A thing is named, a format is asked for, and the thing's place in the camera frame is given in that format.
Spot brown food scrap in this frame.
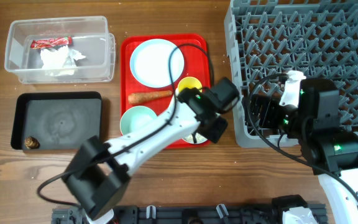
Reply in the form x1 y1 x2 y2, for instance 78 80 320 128
24 136 40 149

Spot grey dishwasher rack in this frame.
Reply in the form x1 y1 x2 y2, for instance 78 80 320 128
224 0 358 134

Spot yellow plastic cup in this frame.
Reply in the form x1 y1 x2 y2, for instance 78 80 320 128
177 77 203 93

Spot green bowl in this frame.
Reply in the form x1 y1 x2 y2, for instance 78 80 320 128
119 106 157 135

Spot white tissue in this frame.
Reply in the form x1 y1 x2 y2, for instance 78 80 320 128
40 46 86 77

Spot red serving tray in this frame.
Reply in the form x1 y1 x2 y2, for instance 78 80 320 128
119 33 216 150

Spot clear plastic bin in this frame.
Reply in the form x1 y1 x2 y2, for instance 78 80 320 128
4 16 116 84

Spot light blue plate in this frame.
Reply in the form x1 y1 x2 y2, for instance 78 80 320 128
130 39 185 88

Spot red snack wrapper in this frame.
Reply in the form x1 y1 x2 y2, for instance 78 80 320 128
30 36 73 49

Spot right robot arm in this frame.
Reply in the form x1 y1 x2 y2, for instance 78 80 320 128
242 78 358 223

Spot black plastic tray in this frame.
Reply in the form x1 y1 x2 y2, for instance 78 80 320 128
11 91 103 151

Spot white rice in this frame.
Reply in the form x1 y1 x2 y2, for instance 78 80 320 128
185 133 206 144

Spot light blue bowl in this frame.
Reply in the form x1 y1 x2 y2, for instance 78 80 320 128
181 132 209 145

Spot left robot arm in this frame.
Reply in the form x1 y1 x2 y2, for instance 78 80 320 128
62 78 240 223

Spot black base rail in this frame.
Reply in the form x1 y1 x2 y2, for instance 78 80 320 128
50 194 328 224

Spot orange carrot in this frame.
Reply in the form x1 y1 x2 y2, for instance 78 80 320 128
127 90 173 105

